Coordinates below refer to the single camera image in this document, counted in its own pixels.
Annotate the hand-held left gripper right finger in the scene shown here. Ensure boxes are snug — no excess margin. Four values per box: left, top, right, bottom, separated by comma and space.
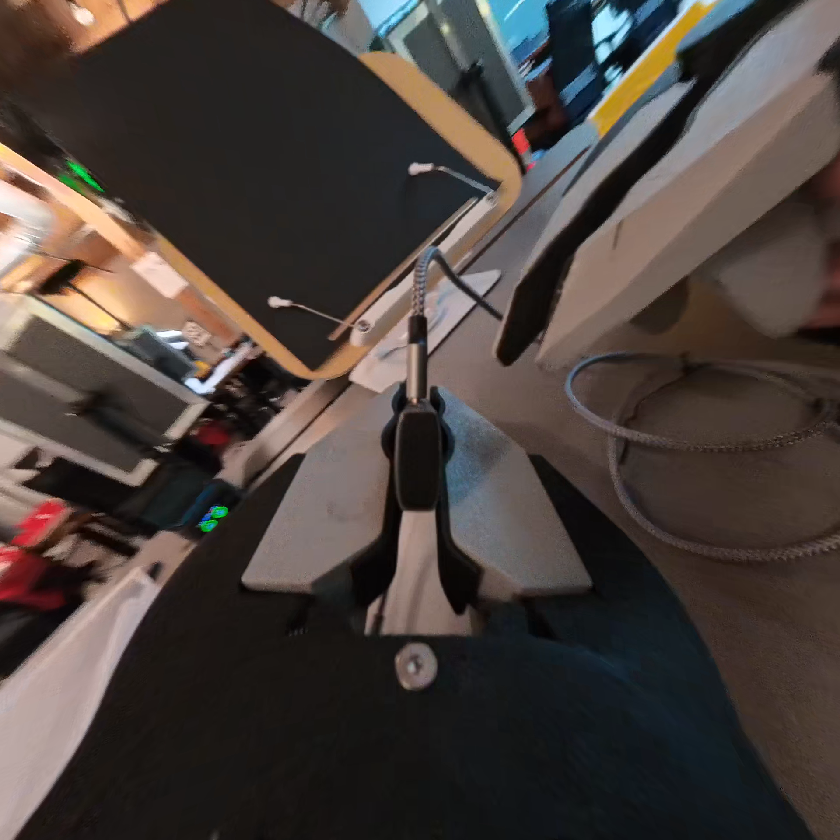
430, 386, 595, 611

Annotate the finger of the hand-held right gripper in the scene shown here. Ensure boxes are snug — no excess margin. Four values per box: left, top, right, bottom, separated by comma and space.
494, 0, 840, 373

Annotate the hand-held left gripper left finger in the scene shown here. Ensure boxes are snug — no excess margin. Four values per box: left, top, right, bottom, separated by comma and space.
240, 386, 404, 608

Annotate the silver device with black end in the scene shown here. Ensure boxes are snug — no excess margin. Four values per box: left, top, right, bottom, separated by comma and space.
379, 402, 448, 636

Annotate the grey braided usb-c cable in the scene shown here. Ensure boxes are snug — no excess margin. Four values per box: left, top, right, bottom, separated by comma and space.
407, 245, 840, 567

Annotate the clear plastic bin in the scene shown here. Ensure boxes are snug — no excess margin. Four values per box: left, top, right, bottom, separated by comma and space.
0, 561, 165, 834

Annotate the person's right hand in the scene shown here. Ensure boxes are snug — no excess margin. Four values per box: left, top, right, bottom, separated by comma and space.
802, 172, 840, 329

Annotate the black charger with green display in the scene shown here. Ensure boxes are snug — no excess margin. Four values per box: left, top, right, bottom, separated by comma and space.
131, 472, 245, 540

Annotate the grey flight case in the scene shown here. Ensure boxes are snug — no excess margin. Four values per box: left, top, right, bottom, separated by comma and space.
0, 298, 211, 487

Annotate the red fabric item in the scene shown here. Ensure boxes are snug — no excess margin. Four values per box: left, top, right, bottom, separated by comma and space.
0, 499, 89, 614

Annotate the black board with wooden edge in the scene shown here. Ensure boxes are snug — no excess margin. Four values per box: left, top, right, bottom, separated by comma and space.
0, 0, 526, 383

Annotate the white-tipped wire clip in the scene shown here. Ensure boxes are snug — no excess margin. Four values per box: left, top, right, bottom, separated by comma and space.
266, 294, 371, 333
407, 161, 497, 198

